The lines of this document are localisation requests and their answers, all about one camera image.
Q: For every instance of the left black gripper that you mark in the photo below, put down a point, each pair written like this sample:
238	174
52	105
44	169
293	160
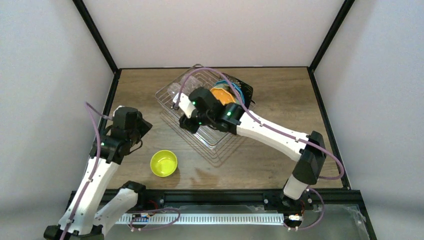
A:
141	131

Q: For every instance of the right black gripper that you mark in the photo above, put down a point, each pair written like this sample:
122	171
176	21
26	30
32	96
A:
187	122

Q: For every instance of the orange plate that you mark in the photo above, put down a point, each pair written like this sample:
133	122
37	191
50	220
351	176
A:
222	95

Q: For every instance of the clear plastic glass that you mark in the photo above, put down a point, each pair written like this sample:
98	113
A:
192	83
174	91

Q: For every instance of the metal wire dish rack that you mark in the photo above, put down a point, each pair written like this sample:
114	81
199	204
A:
215	146

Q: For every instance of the black floral square plate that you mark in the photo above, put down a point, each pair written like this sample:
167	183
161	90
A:
246	89

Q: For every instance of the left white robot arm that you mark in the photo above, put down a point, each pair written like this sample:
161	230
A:
84	218

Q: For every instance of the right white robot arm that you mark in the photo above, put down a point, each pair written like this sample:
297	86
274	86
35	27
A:
201	108

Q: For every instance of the yellow-green small bowl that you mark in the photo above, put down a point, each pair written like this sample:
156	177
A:
163	163

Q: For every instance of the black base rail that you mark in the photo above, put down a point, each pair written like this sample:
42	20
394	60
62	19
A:
270	199

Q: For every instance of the white slotted cable duct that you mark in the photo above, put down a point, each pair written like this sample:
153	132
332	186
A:
205	219

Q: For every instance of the left black frame post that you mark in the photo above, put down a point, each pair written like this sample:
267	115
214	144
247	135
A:
89	22

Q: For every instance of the black frame post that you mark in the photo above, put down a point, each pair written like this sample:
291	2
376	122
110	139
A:
330	35
89	22

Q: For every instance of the right black frame post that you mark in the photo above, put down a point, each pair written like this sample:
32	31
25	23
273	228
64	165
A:
330	35

